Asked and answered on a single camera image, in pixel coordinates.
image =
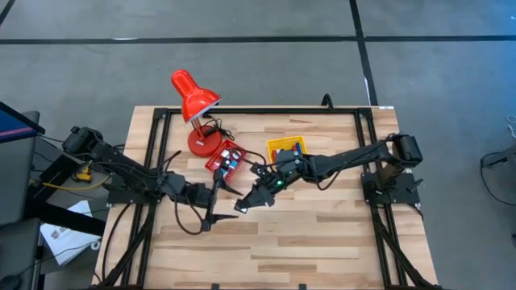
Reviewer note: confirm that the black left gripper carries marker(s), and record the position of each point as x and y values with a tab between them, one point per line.
201	195

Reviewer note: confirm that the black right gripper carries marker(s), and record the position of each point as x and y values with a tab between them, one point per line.
288	169

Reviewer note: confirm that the purple white USB charger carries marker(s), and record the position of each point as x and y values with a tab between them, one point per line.
236	154

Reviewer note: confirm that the red plastic basket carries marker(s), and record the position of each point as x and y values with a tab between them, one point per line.
217	155

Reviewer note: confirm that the yellow plastic basket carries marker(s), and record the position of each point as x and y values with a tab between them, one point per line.
282	143

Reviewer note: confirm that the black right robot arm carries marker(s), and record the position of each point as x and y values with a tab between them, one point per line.
354	155

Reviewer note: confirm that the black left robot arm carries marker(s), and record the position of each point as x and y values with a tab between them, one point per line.
133	173

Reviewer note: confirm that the red desk lamp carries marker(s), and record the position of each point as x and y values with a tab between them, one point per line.
193	96

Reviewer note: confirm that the white paper sheet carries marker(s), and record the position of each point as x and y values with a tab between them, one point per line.
68	241

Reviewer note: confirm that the white sticker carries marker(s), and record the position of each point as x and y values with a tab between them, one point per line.
386	107

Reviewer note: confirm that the black floor stand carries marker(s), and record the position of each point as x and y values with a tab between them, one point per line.
60	217

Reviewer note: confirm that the grey cabinet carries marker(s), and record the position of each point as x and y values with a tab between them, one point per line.
16	177

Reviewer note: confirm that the blue screen monitor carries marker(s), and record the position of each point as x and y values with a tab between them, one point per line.
16	125

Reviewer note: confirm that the grey floor object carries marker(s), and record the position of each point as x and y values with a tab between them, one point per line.
504	157

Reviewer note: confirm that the black aluminium table frame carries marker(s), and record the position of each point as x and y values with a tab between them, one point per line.
262	110

